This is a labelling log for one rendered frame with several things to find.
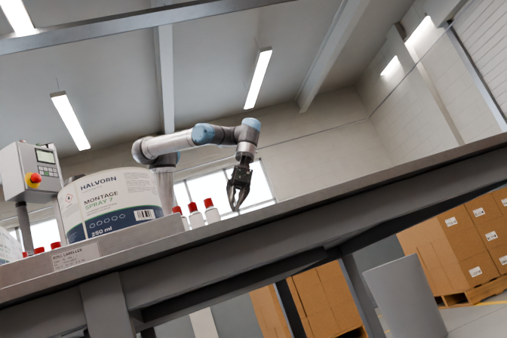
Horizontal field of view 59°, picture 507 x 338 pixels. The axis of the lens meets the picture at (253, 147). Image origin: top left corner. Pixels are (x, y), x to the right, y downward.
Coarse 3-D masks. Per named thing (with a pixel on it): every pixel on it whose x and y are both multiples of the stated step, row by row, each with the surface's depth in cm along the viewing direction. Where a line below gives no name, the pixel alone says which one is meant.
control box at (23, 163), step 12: (12, 144) 155; (24, 144) 158; (0, 156) 157; (12, 156) 154; (24, 156) 155; (0, 168) 156; (12, 168) 153; (24, 168) 153; (36, 168) 158; (12, 180) 152; (24, 180) 151; (48, 180) 160; (12, 192) 151; (24, 192) 151; (36, 192) 154; (48, 192) 159
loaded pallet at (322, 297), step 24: (336, 264) 474; (264, 288) 467; (312, 288) 459; (336, 288) 463; (264, 312) 498; (312, 312) 450; (336, 312) 454; (264, 336) 529; (288, 336) 436; (312, 336) 440; (336, 336) 522; (360, 336) 460
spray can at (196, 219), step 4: (188, 204) 157; (192, 204) 157; (196, 204) 158; (188, 208) 158; (192, 208) 156; (196, 208) 157; (192, 212) 156; (196, 212) 156; (200, 212) 156; (192, 216) 155; (196, 216) 155; (200, 216) 155; (192, 220) 154; (196, 220) 154; (200, 220) 155; (192, 224) 154; (196, 224) 154; (200, 224) 154; (204, 224) 155; (192, 228) 154
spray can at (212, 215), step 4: (204, 200) 159; (208, 200) 159; (212, 200) 161; (204, 204) 159; (208, 204) 159; (212, 204) 159; (208, 208) 158; (212, 208) 157; (216, 208) 158; (204, 212) 158; (208, 212) 157; (212, 212) 157; (216, 212) 157; (208, 216) 157; (212, 216) 156; (216, 216) 157; (208, 220) 156; (212, 220) 156; (216, 220) 156
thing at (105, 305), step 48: (384, 192) 83; (432, 192) 85; (480, 192) 123; (240, 240) 75; (288, 240) 76; (96, 288) 67; (144, 288) 69; (192, 288) 73; (0, 336) 64; (48, 336) 65; (96, 336) 65; (144, 336) 190; (384, 336) 208
